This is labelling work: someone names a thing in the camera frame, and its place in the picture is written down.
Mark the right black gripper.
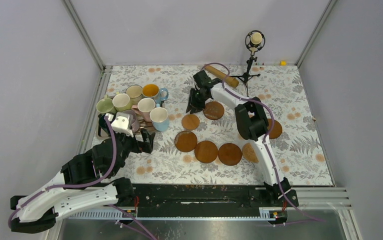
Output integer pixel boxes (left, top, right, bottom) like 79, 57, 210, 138
185, 88, 209, 115

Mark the dark scuffed brown coaster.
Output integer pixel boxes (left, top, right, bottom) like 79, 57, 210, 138
203, 101, 225, 120

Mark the light cork coaster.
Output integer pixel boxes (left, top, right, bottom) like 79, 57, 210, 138
181, 114, 200, 131

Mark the glossy brown coaster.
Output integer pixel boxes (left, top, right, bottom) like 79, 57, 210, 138
174, 130, 198, 153

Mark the woven rattan coaster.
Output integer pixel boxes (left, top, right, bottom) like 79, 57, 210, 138
241, 143, 259, 163

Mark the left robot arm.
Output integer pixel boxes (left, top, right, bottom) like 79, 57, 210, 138
8, 129, 156, 234

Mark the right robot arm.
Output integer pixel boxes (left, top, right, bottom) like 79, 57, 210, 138
186, 70, 299, 208

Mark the mauve purple mug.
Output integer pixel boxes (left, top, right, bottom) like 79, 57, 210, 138
123, 109, 140, 133

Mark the light blue mug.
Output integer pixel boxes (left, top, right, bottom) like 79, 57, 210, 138
149, 107, 170, 132

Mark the wooden rolling pin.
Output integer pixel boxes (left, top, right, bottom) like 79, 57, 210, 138
204, 65, 239, 88

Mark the pink mug white inside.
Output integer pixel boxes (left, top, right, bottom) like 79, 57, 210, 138
131, 98, 156, 122

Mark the blue mug orange inside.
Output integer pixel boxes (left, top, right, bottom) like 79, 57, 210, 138
142, 84, 169, 106

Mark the dark green mug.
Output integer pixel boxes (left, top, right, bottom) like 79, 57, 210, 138
97, 114, 111, 138

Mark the floral patterned table mat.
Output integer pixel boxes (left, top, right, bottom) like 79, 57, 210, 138
86, 64, 335, 186

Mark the yellow-green mug white inside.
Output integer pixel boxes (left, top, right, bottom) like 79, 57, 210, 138
112, 93, 133, 112

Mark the beige mug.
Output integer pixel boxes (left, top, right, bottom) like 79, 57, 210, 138
125, 85, 143, 105

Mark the light green mug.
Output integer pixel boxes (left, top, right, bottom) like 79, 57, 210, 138
95, 95, 117, 115

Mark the microphone on black tripod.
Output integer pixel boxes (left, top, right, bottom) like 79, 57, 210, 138
233, 30, 266, 96

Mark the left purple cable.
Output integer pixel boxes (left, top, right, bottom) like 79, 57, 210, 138
7, 115, 118, 229

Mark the purple cable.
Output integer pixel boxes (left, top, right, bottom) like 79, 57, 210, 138
7, 115, 118, 229
202, 62, 327, 228

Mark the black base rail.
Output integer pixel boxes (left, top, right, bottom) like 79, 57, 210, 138
112, 177, 299, 218

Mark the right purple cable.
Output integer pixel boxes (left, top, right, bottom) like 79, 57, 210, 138
202, 62, 327, 228

